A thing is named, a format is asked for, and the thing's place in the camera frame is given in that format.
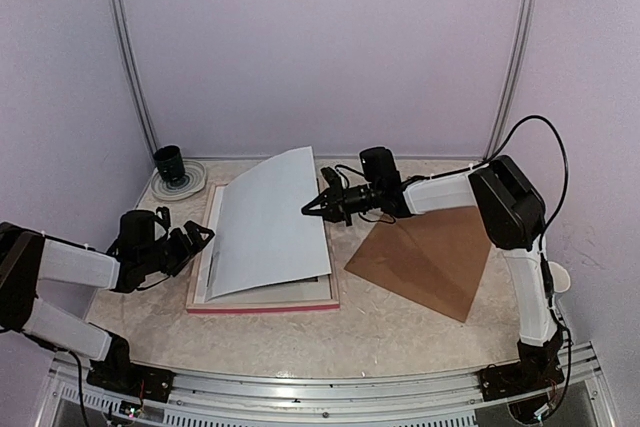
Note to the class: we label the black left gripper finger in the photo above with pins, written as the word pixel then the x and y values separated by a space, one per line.
pixel 190 239
pixel 201 237

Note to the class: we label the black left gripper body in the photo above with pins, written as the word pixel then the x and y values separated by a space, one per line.
pixel 155 260

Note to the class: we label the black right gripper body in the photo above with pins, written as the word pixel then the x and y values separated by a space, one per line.
pixel 376 189

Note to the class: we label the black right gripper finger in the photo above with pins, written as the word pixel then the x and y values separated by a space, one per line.
pixel 320 205
pixel 336 216

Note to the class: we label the white mat board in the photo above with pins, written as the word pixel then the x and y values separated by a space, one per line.
pixel 300 292

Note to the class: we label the landscape photo print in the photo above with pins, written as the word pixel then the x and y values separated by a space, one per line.
pixel 261 236

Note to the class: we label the pink wooden picture frame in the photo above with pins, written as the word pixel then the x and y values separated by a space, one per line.
pixel 265 308

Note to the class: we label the brown cardboard backing board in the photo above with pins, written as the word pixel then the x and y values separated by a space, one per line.
pixel 436 260

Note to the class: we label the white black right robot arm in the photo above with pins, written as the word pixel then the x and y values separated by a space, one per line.
pixel 513 216

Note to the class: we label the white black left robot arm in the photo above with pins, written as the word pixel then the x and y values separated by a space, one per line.
pixel 30 261

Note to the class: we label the grey spiral ceramic plate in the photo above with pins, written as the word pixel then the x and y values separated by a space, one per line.
pixel 194 181

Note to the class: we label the dark green speckled cup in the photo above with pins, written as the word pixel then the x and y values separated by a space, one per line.
pixel 169 163

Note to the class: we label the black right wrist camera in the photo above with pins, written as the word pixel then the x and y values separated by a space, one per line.
pixel 336 181

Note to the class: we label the aluminium front rail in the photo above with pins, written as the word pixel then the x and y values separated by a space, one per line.
pixel 452 398

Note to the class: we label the right aluminium corner post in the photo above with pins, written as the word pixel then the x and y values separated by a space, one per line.
pixel 508 91

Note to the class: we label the aluminium corner post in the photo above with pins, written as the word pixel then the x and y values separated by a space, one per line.
pixel 125 46
pixel 508 91

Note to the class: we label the left aluminium corner post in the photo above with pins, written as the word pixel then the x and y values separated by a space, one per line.
pixel 125 46

